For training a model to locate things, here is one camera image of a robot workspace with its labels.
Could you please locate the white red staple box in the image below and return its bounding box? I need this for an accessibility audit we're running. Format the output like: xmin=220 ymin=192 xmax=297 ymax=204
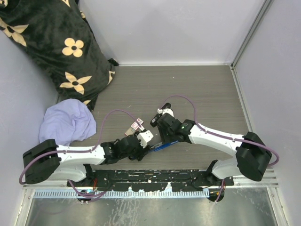
xmin=124 ymin=118 xmax=144 ymax=136

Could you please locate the black stapler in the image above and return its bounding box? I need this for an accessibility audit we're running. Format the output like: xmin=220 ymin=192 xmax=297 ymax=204
xmin=150 ymin=103 xmax=172 ymax=128

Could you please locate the blue stapler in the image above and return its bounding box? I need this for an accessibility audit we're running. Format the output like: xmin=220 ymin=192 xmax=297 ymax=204
xmin=150 ymin=141 xmax=178 ymax=152

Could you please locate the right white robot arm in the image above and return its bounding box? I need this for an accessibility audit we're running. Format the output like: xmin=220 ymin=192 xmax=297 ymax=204
xmin=150 ymin=113 xmax=272 ymax=186

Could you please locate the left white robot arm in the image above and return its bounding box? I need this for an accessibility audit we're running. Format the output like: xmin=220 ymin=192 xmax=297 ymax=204
xmin=19 ymin=130 xmax=153 ymax=186

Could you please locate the lavender crumpled cloth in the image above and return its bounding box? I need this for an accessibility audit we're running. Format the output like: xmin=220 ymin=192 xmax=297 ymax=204
xmin=39 ymin=99 xmax=96 ymax=146

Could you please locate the black floral plush blanket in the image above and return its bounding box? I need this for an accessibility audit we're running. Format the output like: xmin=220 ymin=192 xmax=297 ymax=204
xmin=0 ymin=0 xmax=118 ymax=111

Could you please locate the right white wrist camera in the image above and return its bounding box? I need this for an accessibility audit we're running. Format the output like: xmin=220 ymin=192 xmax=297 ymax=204
xmin=157 ymin=108 xmax=174 ymax=117

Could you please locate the black mounting base plate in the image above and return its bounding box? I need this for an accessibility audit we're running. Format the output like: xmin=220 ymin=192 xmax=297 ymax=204
xmin=73 ymin=169 xmax=222 ymax=192

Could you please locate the white slotted cable duct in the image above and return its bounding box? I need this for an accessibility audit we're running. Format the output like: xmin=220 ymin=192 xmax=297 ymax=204
xmin=33 ymin=189 xmax=210 ymax=198

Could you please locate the aluminium slotted rail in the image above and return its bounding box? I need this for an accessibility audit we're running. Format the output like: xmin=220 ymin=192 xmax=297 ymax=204
xmin=22 ymin=168 xmax=280 ymax=189

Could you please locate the aluminium corner frame post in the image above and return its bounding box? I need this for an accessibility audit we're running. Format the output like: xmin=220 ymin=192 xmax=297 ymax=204
xmin=230 ymin=0 xmax=274 ymax=69

